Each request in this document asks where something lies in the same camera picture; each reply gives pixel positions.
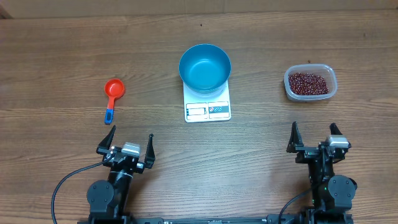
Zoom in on blue metal bowl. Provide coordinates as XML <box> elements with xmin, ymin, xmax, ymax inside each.
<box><xmin>178</xmin><ymin>44</ymin><xmax>232</xmax><ymax>94</ymax></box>

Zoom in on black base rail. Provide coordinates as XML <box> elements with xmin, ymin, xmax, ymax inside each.
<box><xmin>78</xmin><ymin>214</ymin><xmax>354</xmax><ymax>224</ymax></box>

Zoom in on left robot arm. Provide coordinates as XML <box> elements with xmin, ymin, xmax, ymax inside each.
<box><xmin>86</xmin><ymin>127</ymin><xmax>155</xmax><ymax>224</ymax></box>

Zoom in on clear plastic container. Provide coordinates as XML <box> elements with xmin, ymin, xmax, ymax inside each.
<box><xmin>284</xmin><ymin>63</ymin><xmax>338</xmax><ymax>102</ymax></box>

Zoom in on white digital kitchen scale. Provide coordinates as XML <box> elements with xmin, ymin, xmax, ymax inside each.
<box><xmin>183</xmin><ymin>82</ymin><xmax>231</xmax><ymax>123</ymax></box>

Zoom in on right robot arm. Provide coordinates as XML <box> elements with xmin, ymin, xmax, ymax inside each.
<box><xmin>278</xmin><ymin>122</ymin><xmax>358</xmax><ymax>223</ymax></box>

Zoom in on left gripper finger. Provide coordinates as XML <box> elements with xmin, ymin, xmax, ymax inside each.
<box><xmin>144</xmin><ymin>134</ymin><xmax>155</xmax><ymax>169</ymax></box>
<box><xmin>97</xmin><ymin>125</ymin><xmax>116</xmax><ymax>150</ymax></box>

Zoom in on red beans in container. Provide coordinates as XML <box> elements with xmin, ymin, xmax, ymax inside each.
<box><xmin>288</xmin><ymin>73</ymin><xmax>329</xmax><ymax>95</ymax></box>

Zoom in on red scoop with blue handle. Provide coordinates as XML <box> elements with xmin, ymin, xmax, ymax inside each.
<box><xmin>104</xmin><ymin>78</ymin><xmax>125</xmax><ymax>124</ymax></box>

